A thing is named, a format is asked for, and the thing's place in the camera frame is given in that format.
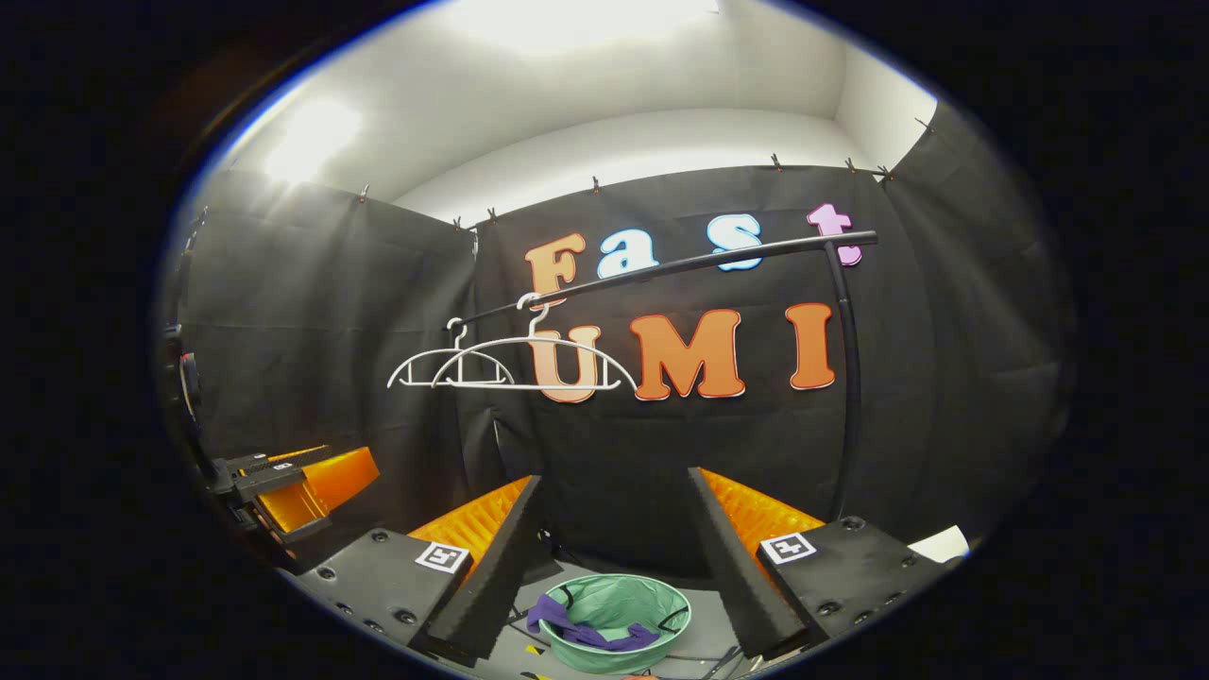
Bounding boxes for black backdrop cloth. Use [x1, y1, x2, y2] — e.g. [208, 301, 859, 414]
[165, 99, 1073, 587]

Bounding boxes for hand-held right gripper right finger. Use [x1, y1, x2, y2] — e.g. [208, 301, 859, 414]
[687, 467, 960, 662]

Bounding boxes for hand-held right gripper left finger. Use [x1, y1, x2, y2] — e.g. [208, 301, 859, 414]
[281, 475, 547, 662]

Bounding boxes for purple corduroy jacket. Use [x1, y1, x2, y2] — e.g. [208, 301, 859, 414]
[526, 593, 662, 653]

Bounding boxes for white paper sheet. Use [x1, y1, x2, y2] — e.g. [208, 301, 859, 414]
[907, 525, 972, 565]

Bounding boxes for row of black clips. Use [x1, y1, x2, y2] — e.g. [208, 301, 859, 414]
[357, 117, 936, 232]

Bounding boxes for green laundry hamper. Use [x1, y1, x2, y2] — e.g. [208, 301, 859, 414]
[536, 573, 693, 675]

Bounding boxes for black clothes rack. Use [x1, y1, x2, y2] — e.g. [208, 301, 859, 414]
[461, 230, 881, 525]

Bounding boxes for white clothes hanger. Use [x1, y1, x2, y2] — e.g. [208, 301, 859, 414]
[432, 293, 639, 393]
[387, 318, 516, 390]

